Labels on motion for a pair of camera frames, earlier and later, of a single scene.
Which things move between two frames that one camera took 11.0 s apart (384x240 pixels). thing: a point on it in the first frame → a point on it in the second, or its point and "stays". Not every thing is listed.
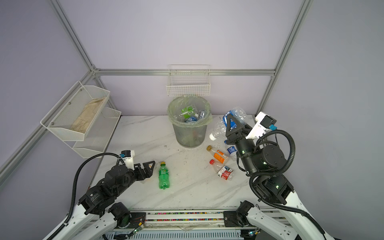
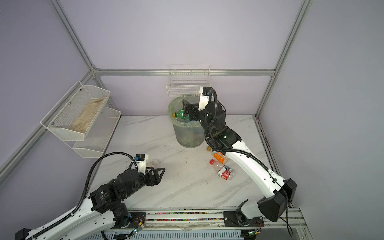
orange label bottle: (217, 154) stays
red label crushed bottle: (223, 171) stays
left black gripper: (148, 172) → (156, 179)
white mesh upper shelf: (71, 117) stays
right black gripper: (234, 133) → (192, 108)
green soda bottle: (163, 178) → (179, 114)
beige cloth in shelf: (81, 122) stays
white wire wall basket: (189, 80) stays
